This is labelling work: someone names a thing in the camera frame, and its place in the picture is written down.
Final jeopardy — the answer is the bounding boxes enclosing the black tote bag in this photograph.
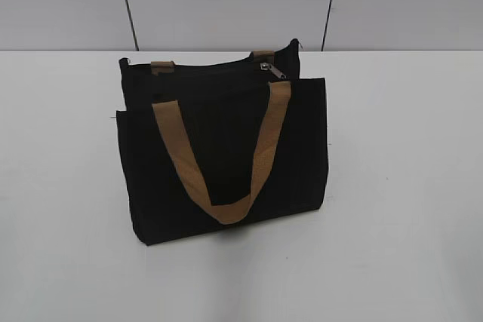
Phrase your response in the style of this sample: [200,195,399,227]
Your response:
[116,39,328,245]

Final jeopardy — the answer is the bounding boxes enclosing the metal zipper pull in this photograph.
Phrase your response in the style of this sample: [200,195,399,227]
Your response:
[260,62,287,80]

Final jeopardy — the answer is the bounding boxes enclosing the tan front bag handle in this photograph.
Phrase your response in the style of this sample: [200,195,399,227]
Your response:
[152,81,291,225]

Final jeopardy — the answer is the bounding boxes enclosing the tan bag handle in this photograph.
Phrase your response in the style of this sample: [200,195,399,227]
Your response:
[152,81,291,225]
[150,51,275,75]

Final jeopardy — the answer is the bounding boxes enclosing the tan rear bag handle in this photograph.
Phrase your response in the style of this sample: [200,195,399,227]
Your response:
[150,51,275,75]

